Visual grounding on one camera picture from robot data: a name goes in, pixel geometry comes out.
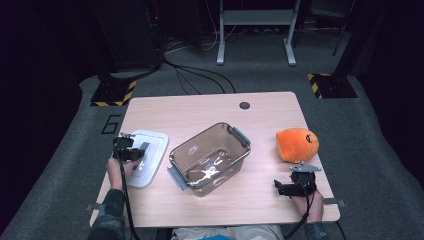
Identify thick black floor hose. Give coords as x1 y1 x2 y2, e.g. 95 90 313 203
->
109 49 167 83

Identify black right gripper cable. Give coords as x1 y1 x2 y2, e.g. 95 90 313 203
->
283 176 317 240

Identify dark computer cabinet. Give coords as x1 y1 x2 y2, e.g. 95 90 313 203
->
89 0 165 73

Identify white background cables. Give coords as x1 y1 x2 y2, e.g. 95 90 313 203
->
164 0 248 54

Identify clear brown storage box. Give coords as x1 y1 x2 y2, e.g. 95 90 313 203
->
166 122 253 198

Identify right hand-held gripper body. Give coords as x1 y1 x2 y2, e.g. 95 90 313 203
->
289 162 323 198

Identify white metal desk frame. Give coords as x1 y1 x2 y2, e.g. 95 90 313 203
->
216 0 302 67

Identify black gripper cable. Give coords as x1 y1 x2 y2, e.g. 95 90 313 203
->
112 148 144 240
283 176 317 240

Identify black stand base striped tape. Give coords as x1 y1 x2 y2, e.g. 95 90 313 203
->
89 79 138 108
307 72 358 100

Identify person's right hand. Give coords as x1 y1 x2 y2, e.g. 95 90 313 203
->
291 190 325 224

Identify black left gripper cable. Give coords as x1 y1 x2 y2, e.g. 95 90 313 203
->
112 148 144 240

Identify orange plush toy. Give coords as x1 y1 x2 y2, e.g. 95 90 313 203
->
275 127 320 164

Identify person's left hand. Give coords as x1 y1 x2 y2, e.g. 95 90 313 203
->
106 156 140 191

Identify white lid with grey handle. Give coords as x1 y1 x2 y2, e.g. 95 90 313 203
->
125 129 170 190

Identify black cable under table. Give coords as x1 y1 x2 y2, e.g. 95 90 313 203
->
334 220 348 240

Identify person's light trousers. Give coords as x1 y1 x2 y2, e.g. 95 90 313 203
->
171 224 285 240

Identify black floor cable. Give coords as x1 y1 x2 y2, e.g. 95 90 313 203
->
172 65 202 96
163 59 237 94

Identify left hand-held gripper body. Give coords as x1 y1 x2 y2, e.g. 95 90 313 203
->
112 132 136 163

